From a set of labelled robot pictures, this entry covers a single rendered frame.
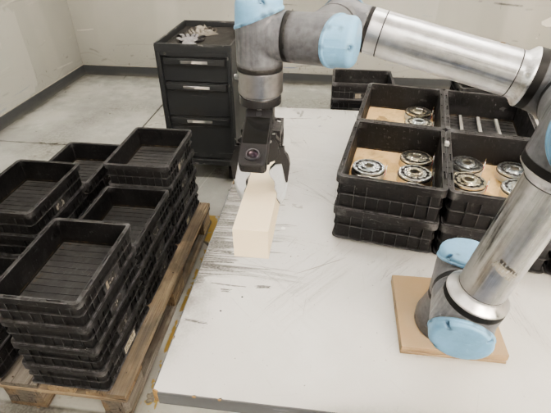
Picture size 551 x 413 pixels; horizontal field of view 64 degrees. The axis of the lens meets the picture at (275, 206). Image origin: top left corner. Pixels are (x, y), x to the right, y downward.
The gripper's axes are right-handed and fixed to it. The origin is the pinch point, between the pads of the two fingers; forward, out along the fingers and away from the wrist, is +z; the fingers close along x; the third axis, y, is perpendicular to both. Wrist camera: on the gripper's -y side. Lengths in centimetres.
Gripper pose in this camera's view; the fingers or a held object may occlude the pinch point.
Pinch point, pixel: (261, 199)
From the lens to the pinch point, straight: 83.9
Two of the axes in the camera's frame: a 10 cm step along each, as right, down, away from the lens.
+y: 1.2, -5.7, 8.2
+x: -9.9, -0.7, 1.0
